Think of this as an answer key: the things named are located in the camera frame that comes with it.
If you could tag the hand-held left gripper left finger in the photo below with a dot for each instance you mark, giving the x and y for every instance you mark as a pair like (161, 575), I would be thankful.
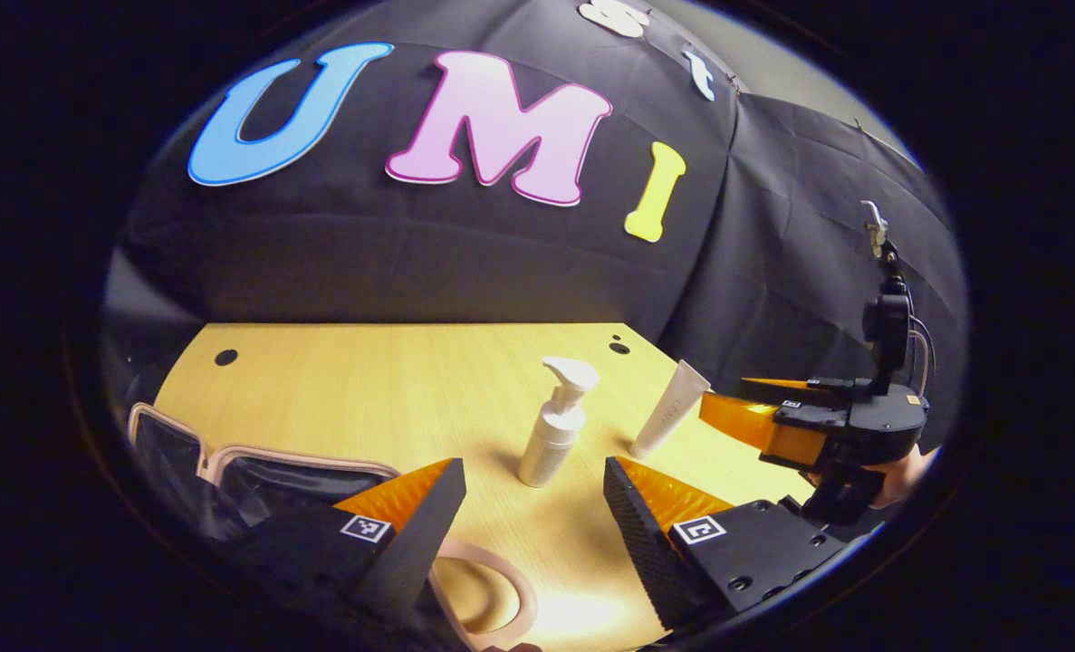
(419, 543)

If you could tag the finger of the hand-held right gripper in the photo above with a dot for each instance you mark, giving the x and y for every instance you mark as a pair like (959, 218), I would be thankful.
(800, 391)
(745, 421)

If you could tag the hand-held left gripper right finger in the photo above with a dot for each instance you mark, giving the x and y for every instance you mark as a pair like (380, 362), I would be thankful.
(646, 543)

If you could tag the white cream tube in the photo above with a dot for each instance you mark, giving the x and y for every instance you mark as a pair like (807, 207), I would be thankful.
(668, 412)

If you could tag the white pump bottle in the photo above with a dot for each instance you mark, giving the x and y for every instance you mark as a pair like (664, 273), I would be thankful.
(551, 444)

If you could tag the black backdrop cloth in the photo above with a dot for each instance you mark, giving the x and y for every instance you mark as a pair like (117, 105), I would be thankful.
(501, 254)

